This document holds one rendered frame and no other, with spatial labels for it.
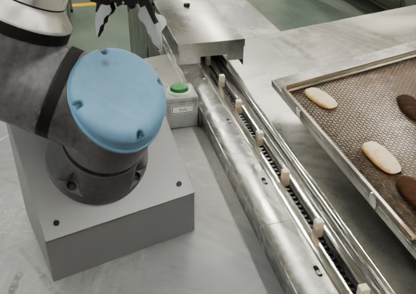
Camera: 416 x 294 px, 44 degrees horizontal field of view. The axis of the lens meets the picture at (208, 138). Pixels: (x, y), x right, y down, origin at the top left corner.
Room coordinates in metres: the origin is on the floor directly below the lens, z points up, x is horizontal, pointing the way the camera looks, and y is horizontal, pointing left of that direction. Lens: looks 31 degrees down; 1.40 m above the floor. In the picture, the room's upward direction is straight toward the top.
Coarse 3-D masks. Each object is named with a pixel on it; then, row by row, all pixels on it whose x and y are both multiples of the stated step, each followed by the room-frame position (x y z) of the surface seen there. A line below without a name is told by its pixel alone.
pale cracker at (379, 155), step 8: (368, 144) 0.78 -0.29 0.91; (376, 144) 0.78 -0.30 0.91; (368, 152) 0.76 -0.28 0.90; (376, 152) 0.75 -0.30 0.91; (384, 152) 0.75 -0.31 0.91; (376, 160) 0.73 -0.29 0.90; (384, 160) 0.73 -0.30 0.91; (392, 160) 0.73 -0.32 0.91; (384, 168) 0.71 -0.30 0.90; (392, 168) 0.71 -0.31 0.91; (400, 168) 0.71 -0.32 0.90
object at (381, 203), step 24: (336, 72) 1.06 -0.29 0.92; (360, 72) 1.07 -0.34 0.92; (408, 72) 1.04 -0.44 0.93; (288, 96) 0.99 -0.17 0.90; (336, 96) 0.98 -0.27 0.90; (360, 96) 0.97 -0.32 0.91; (312, 120) 0.90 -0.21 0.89; (408, 120) 0.86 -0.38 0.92; (336, 144) 0.81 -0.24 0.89; (384, 144) 0.79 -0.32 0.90; (408, 144) 0.78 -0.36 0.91; (360, 168) 0.73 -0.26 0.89; (384, 192) 0.66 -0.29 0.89; (408, 240) 0.55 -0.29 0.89
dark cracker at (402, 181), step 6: (396, 180) 0.68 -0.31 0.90; (402, 180) 0.67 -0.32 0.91; (408, 180) 0.67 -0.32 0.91; (414, 180) 0.67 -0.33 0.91; (402, 186) 0.66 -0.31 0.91; (408, 186) 0.66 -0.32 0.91; (414, 186) 0.65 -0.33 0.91; (402, 192) 0.65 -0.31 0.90; (408, 192) 0.64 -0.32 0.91; (414, 192) 0.64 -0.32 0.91; (408, 198) 0.63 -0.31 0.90; (414, 198) 0.63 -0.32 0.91; (414, 204) 0.62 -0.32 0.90
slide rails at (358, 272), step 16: (224, 96) 1.08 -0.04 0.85; (240, 96) 1.08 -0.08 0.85; (240, 128) 0.93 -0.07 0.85; (256, 128) 0.93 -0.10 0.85; (256, 144) 0.87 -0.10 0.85; (272, 144) 0.87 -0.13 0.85; (288, 160) 0.81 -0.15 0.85; (272, 176) 0.76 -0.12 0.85; (304, 192) 0.71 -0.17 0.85; (320, 208) 0.67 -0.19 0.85; (304, 224) 0.63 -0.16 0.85; (336, 240) 0.59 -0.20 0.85; (320, 256) 0.56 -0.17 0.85; (352, 256) 0.56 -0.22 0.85; (336, 272) 0.53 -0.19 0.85; (352, 272) 0.53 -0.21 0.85
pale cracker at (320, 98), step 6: (306, 90) 1.01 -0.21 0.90; (312, 90) 1.00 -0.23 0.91; (318, 90) 1.00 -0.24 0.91; (312, 96) 0.98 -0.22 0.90; (318, 96) 0.97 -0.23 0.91; (324, 96) 0.97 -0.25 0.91; (330, 96) 0.97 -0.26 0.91; (318, 102) 0.95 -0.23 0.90; (324, 102) 0.95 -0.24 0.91; (330, 102) 0.94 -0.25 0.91; (336, 102) 0.95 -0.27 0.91; (330, 108) 0.93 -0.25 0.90
